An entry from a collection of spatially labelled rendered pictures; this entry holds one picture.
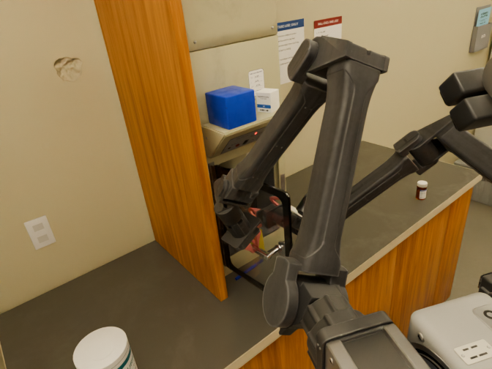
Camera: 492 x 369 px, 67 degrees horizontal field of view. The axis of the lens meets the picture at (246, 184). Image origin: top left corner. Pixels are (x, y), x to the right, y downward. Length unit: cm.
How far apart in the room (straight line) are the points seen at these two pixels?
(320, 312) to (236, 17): 86
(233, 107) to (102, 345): 69
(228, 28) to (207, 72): 13
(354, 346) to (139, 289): 107
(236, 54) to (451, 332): 91
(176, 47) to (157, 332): 83
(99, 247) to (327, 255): 118
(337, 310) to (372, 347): 7
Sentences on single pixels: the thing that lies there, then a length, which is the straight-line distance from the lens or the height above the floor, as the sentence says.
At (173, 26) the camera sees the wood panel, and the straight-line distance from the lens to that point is 93.
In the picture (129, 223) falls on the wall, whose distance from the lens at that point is 160.
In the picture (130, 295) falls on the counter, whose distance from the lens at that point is 141.
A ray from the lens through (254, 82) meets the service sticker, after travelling 119.
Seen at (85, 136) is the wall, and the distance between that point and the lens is 143.
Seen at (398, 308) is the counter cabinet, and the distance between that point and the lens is 199.
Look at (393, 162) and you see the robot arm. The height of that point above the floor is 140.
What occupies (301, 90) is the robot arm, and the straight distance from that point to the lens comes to 66.
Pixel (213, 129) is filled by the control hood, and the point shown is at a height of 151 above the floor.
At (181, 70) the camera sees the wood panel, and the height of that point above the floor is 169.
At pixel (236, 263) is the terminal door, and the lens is 127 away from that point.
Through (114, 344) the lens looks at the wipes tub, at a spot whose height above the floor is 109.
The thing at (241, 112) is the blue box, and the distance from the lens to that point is 103.
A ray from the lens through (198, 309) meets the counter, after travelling 128.
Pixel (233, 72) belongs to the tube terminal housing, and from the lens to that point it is 113.
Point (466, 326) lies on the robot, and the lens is 45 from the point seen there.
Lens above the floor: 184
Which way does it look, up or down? 28 degrees down
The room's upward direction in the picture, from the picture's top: 6 degrees counter-clockwise
